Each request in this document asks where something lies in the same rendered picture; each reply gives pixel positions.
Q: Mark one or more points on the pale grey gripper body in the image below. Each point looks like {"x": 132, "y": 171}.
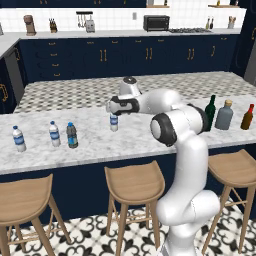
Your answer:
{"x": 108, "y": 106}

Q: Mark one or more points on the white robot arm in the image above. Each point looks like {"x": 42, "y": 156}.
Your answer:
{"x": 186, "y": 166}

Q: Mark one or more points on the clear plastic bottle blue label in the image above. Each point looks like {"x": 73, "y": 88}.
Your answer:
{"x": 114, "y": 123}
{"x": 19, "y": 139}
{"x": 54, "y": 134}

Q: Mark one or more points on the dark plastic bottle blue cap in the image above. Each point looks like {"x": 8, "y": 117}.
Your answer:
{"x": 72, "y": 136}

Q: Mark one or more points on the dark blue base cupboards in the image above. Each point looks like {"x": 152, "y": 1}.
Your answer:
{"x": 126, "y": 56}

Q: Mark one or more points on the wooden bar stool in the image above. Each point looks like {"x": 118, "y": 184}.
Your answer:
{"x": 25, "y": 200}
{"x": 233, "y": 170}
{"x": 135, "y": 183}

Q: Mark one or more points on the silver toaster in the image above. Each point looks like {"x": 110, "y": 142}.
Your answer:
{"x": 90, "y": 26}

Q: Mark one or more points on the dark blue island cabinet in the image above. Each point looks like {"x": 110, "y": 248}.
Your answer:
{"x": 83, "y": 191}

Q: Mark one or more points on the black toaster oven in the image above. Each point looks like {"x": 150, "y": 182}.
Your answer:
{"x": 156, "y": 23}

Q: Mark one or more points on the knife block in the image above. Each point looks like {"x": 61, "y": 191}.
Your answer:
{"x": 53, "y": 26}

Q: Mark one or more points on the grey dishwasher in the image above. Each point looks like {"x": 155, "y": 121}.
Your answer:
{"x": 15, "y": 71}

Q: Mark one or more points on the green glass bottle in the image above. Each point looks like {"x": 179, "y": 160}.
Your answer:
{"x": 210, "y": 111}

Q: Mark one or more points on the black hob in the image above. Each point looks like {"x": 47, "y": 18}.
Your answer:
{"x": 190, "y": 30}

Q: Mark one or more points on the brown coffee grinder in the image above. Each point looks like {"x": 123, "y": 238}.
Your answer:
{"x": 29, "y": 25}

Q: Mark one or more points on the grey glass bottle cork stopper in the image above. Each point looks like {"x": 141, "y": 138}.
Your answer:
{"x": 224, "y": 116}

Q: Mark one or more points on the pale oil bottle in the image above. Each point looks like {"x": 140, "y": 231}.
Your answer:
{"x": 207, "y": 24}

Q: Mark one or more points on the dark sauce bottle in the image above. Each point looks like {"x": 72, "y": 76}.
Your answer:
{"x": 211, "y": 24}

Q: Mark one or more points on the brown glass bottle red cap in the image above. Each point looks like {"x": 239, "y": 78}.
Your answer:
{"x": 247, "y": 118}

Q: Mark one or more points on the pot with wooden tools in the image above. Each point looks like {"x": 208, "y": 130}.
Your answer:
{"x": 231, "y": 22}

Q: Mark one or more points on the dark blue tall cupboard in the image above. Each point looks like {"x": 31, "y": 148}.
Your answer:
{"x": 245, "y": 36}

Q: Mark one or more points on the grey wall socket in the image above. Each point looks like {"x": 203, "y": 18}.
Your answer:
{"x": 134, "y": 15}

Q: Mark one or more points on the black rail with hanging tools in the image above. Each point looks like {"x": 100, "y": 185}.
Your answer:
{"x": 83, "y": 15}

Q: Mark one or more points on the wooden wall shelf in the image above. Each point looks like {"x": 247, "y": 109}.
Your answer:
{"x": 224, "y": 6}
{"x": 157, "y": 6}

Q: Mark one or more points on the dark blue wall cupboards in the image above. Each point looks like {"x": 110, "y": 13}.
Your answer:
{"x": 66, "y": 3}

